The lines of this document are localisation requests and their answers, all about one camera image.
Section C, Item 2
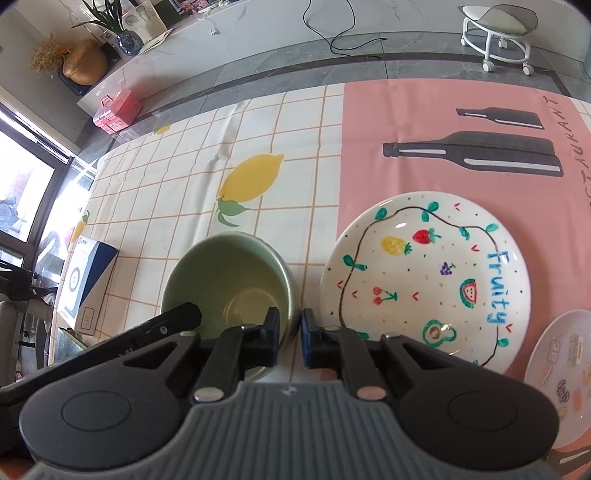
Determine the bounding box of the black window frame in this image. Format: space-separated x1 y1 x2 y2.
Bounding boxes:
0 99 77 259

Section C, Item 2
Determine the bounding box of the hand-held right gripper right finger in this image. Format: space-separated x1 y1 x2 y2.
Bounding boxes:
301 308 467 402

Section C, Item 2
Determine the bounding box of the blue and white vase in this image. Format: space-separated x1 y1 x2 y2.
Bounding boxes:
115 31 144 57

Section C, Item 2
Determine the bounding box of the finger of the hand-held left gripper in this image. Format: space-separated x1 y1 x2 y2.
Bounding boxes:
134 302 203 352

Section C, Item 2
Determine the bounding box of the black cable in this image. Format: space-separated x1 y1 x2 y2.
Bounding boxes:
302 0 389 60

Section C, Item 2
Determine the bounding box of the white marble bench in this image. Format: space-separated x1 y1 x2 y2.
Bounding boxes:
76 0 467 112

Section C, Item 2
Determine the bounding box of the dried flower bunch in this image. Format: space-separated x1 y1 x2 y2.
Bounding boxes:
28 39 70 72

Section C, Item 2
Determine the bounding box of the white and blue cardboard box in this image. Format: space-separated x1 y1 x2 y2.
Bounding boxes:
55 237 118 335

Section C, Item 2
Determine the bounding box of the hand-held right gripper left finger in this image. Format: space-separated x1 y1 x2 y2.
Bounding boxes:
115 307 281 402

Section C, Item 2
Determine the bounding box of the dark metal pot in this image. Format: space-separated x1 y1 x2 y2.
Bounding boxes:
161 233 301 384

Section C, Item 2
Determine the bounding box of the green leafy plant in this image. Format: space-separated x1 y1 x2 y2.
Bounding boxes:
71 0 139 40

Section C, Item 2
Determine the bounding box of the white fruit-painted plate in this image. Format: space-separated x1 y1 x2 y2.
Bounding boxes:
320 191 533 374

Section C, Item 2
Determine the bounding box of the pink toolbox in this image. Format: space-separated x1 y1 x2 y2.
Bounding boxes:
92 89 145 134

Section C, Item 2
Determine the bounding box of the white picture card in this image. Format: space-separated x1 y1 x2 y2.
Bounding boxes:
122 0 168 37

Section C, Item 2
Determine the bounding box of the white rolling stool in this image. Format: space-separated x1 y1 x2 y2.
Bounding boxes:
460 4 539 75

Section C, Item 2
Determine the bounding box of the pink and checked lemon tablecloth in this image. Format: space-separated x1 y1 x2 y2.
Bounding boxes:
55 78 591 462

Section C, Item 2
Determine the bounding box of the black metal frame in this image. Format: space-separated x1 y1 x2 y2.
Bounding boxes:
0 258 47 305

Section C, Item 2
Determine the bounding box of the golden round vase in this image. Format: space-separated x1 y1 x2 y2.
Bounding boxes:
62 39 109 86

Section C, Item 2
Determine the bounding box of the white sticker-print plate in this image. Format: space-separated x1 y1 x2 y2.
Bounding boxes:
524 309 591 435

